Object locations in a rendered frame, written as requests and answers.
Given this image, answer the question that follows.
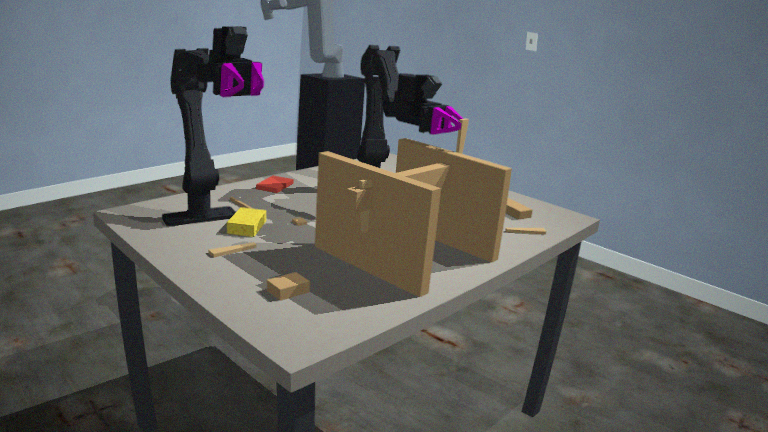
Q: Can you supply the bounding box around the yellow block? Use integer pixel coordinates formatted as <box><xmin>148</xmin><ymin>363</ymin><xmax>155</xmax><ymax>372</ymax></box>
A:
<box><xmin>227</xmin><ymin>208</ymin><xmax>266</xmax><ymax>237</ymax></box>

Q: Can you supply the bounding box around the red flat block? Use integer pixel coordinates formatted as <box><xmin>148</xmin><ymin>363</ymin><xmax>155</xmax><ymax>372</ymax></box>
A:
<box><xmin>256</xmin><ymin>176</ymin><xmax>294</xmax><ymax>193</ymax></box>

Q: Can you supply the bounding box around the tan wooden board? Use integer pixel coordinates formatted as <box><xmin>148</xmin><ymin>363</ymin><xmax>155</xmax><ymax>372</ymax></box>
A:
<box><xmin>396</xmin><ymin>138</ymin><xmax>512</xmax><ymax>262</ymax></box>
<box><xmin>315</xmin><ymin>151</ymin><xmax>441</xmax><ymax>297</ymax></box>

